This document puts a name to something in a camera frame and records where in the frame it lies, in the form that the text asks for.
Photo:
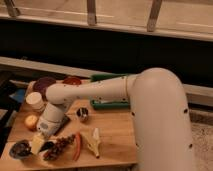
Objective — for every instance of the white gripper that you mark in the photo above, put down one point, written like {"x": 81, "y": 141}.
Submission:
{"x": 48, "y": 124}

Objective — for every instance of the black handled brush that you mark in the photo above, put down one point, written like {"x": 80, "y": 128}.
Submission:
{"x": 46, "y": 145}

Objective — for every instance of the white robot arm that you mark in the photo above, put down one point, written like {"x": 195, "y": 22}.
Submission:
{"x": 159, "y": 107}

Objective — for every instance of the blue plastic cup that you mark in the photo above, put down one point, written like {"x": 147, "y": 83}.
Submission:
{"x": 20, "y": 150}

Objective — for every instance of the white paper cup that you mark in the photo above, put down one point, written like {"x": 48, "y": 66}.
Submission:
{"x": 35, "y": 101}

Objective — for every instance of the small metal cup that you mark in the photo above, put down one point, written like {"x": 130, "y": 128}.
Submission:
{"x": 82, "y": 114}

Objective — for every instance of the bunch of dark grapes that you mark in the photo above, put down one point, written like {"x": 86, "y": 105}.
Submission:
{"x": 57, "y": 149}

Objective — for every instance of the black rectangular bar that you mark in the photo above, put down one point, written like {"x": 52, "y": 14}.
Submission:
{"x": 64, "y": 122}

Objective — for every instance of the red chili pepper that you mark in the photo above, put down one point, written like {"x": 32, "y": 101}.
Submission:
{"x": 78, "y": 146}

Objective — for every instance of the blue cloth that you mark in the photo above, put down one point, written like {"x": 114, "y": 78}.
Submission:
{"x": 19, "y": 95}

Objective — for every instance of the yellow banana peel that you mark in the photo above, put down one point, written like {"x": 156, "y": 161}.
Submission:
{"x": 93, "y": 141}

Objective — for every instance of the purple bowl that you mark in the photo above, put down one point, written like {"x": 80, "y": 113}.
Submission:
{"x": 42, "y": 84}

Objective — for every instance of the orange bowl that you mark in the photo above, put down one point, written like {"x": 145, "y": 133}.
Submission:
{"x": 72, "y": 81}

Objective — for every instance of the green plastic tray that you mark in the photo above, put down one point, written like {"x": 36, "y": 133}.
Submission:
{"x": 103, "y": 104}

